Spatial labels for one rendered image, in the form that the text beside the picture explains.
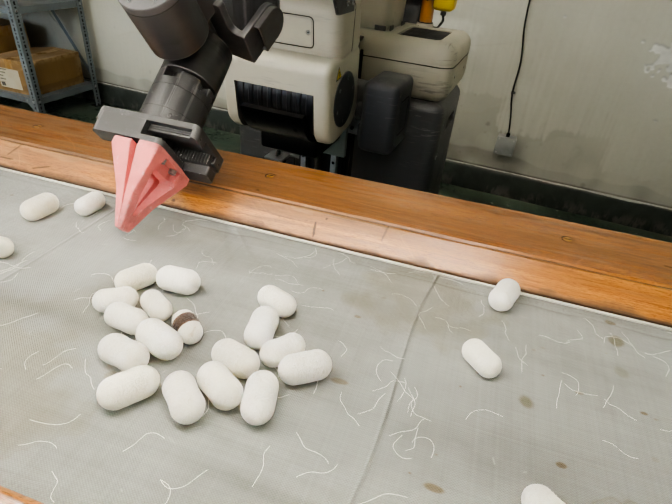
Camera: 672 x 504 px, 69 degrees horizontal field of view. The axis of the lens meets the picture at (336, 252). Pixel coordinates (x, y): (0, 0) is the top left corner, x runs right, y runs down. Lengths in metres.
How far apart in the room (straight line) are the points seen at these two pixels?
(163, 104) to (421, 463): 0.36
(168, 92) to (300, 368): 0.28
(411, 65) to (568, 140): 1.32
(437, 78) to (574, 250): 0.70
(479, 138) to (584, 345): 1.98
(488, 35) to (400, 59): 1.16
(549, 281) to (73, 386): 0.39
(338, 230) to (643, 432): 0.29
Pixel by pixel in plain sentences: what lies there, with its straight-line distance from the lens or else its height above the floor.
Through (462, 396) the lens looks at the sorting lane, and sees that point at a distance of 0.36.
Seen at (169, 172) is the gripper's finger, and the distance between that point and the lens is 0.48.
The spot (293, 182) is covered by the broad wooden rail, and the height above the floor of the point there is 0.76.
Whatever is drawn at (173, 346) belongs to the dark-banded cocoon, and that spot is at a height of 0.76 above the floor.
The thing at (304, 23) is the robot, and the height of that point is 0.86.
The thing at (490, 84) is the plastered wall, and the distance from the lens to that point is 2.31.
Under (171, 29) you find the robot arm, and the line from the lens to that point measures 0.47.
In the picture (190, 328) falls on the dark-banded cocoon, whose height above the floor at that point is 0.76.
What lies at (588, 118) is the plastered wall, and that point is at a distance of 2.34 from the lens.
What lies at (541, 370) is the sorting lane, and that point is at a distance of 0.40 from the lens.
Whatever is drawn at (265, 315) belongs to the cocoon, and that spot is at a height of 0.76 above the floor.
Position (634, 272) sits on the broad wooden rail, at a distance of 0.51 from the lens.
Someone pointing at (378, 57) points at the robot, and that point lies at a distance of 1.17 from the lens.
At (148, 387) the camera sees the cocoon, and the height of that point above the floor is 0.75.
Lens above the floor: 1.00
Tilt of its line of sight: 34 degrees down
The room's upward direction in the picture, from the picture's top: 5 degrees clockwise
